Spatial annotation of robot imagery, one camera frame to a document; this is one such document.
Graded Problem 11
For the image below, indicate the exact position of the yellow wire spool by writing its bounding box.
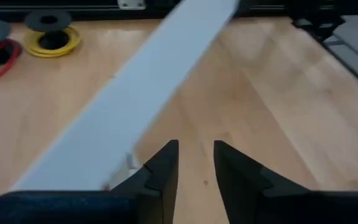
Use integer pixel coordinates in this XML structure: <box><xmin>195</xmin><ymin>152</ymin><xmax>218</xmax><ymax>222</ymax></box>
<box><xmin>23</xmin><ymin>9</ymin><xmax>82</xmax><ymax>59</ymax></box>

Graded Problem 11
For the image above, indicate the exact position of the grey metal bracket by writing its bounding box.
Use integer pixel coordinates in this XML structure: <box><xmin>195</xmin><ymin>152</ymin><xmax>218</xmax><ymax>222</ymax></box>
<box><xmin>116</xmin><ymin>0</ymin><xmax>147</xmax><ymax>11</ymax></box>

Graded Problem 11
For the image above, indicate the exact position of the white duct cover strip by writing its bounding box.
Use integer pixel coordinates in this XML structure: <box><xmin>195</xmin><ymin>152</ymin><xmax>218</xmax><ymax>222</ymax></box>
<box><xmin>9</xmin><ymin>0</ymin><xmax>241</xmax><ymax>192</ymax></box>

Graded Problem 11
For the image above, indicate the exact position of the black aluminium table frame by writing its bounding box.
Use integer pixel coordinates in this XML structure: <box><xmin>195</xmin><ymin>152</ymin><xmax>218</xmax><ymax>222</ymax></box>
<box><xmin>0</xmin><ymin>0</ymin><xmax>358</xmax><ymax>94</ymax></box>

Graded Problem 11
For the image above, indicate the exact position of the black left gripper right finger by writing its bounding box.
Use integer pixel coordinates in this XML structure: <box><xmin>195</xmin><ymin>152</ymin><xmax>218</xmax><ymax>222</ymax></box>
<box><xmin>213</xmin><ymin>139</ymin><xmax>358</xmax><ymax>224</ymax></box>

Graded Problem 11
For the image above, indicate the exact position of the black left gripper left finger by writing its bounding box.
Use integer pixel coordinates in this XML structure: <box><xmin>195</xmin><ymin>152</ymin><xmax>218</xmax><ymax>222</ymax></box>
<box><xmin>0</xmin><ymin>139</ymin><xmax>180</xmax><ymax>224</ymax></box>

